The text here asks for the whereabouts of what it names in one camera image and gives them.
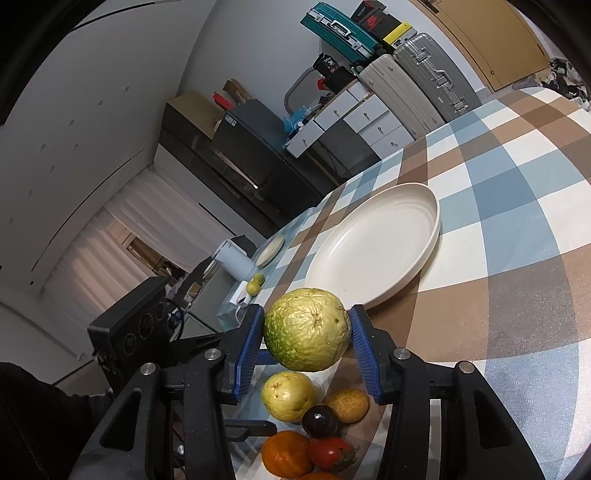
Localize white power adapter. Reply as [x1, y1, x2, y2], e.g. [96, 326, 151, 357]
[229, 281, 252, 306]

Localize teal suitcase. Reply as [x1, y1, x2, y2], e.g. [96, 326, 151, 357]
[301, 2, 385, 63]

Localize dark purple plum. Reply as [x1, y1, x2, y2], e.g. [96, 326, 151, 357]
[301, 404, 339, 438]

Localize large cream plate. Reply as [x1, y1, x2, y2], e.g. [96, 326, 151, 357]
[304, 183, 441, 309]

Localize white kettle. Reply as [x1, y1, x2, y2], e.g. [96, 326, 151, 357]
[212, 239, 256, 281]

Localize teal checkered side cloth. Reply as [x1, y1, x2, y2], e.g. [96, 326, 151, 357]
[216, 207, 315, 331]

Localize stacked shoe boxes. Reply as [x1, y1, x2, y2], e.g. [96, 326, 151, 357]
[351, 1, 417, 48]

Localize black refrigerator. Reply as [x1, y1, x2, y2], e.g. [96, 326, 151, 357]
[211, 100, 287, 187]

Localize orange fruit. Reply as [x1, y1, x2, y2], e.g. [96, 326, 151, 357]
[260, 430, 315, 479]
[297, 471, 342, 480]

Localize silver suitcase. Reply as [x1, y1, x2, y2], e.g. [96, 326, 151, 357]
[394, 33, 482, 122]

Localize white curtain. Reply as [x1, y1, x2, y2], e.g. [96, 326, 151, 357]
[41, 168, 231, 325]

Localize small cream plate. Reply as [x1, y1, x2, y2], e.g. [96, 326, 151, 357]
[256, 234, 284, 268]

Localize white drawer desk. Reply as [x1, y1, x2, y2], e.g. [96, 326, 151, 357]
[284, 80, 414, 160]

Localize checkered tablecloth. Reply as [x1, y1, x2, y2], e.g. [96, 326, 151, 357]
[257, 87, 590, 479]

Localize small yellow citrus fruit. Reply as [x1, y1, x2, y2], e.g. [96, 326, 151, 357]
[246, 280, 262, 297]

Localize small green citrus fruit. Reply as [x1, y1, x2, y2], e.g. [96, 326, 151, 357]
[252, 273, 266, 285]

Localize large green yellow guava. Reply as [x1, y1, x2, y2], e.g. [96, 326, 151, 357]
[263, 288, 352, 372]

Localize red tomato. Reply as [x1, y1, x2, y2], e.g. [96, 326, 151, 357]
[308, 436, 356, 473]

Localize wooden door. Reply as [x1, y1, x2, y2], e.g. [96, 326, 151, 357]
[414, 0, 550, 91]

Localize beige suitcase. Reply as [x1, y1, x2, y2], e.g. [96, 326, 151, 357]
[359, 54, 445, 140]

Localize brown longan fruit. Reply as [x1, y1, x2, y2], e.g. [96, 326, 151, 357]
[325, 389, 370, 425]

